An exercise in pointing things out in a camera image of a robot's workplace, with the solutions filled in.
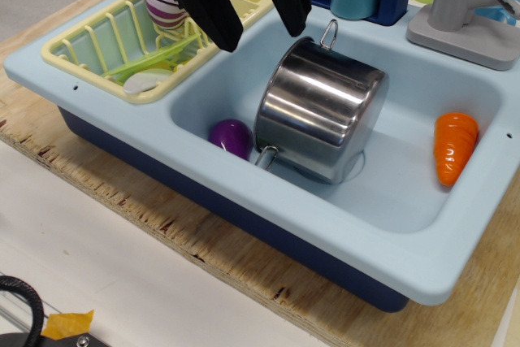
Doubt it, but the stainless steel pot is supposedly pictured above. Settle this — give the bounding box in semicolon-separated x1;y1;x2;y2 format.
253;20;389;184

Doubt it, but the light blue toy sink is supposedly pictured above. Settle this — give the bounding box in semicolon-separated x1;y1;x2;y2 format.
4;0;519;312

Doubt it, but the purple striped toy onion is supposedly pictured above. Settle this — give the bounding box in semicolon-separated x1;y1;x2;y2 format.
145;0;189;30

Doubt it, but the green toy plate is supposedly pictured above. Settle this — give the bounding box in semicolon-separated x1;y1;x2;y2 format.
102;33;200;77

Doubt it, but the purple toy eggplant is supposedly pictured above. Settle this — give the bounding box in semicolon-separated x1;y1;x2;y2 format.
208;119;253;160

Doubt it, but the white toy spoon piece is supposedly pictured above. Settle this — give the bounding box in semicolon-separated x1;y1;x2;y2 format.
123;68;173;95

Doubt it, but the yellow dish rack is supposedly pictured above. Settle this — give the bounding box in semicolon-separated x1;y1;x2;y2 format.
41;0;274;105

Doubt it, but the grey toy faucet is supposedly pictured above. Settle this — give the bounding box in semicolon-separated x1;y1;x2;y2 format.
406;0;519;71

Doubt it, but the orange toy carrot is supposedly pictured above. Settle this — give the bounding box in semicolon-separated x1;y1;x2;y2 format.
433;112;479;187

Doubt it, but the plywood board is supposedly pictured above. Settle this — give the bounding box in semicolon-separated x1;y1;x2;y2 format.
0;0;520;347

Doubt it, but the yellow masking tape piece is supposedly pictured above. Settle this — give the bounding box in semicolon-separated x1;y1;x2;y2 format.
41;310;94;340

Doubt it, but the black device base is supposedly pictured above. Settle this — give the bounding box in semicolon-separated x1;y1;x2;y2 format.
1;332;107;347

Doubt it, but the black braided cable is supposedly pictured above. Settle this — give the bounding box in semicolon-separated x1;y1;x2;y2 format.
0;275;45;347

